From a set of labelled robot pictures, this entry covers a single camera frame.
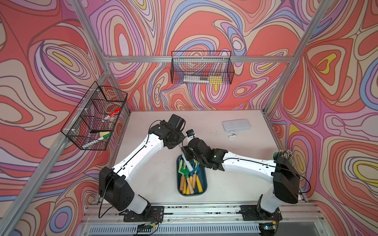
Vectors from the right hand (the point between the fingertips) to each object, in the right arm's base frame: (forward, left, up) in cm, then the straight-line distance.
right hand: (185, 150), depth 80 cm
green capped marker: (+1, +40, +13) cm, 42 cm away
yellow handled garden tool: (-15, -7, -13) cm, 22 cm away
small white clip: (+20, -34, -14) cm, 42 cm away
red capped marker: (+15, +36, +17) cm, 43 cm away
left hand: (+5, +1, +4) cm, 7 cm away
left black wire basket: (+8, +47, +15) cm, 50 cm away
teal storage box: (-9, -9, -13) cm, 18 cm away
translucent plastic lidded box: (+29, -38, -14) cm, 49 cm away
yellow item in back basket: (+39, -20, +19) cm, 48 cm away
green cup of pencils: (-5, -52, +2) cm, 52 cm away
